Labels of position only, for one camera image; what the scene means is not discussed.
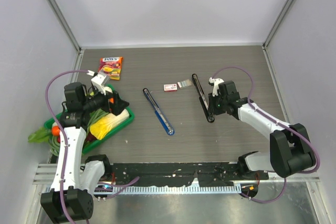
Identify orange carrot toy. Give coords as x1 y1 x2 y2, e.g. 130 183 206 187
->
51 126 60 136

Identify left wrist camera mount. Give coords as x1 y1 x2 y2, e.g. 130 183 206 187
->
87 70 110 95

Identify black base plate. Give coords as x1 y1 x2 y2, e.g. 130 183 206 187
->
107 162 269 187

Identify napa cabbage toy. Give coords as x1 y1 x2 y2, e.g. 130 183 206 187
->
90 109 129 140

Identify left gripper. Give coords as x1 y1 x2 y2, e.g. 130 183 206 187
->
81 85 129 115

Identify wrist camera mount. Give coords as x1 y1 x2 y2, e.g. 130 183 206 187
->
87 70 110 95
208 77 224 97

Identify black stapler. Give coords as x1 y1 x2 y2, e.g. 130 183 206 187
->
192 73 215 123

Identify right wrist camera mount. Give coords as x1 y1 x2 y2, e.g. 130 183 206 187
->
208 77 224 97

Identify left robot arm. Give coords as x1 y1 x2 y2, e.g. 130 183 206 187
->
40 82 130 223

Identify candy snack bag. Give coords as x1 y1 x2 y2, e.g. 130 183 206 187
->
98 57 123 80

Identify blue stapler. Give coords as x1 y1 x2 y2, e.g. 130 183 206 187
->
143 88 175 136

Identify red white staple box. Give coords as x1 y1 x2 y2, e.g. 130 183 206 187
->
163 83 177 92

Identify silver staple strips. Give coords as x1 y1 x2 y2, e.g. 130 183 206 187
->
177 79 193 89

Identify green plastic tray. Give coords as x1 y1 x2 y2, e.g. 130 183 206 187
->
43 84 135 156

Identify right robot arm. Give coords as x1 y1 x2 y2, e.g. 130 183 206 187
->
208 78 317 179

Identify green leafy vegetable toy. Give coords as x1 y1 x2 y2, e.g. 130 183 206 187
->
28 127 52 143

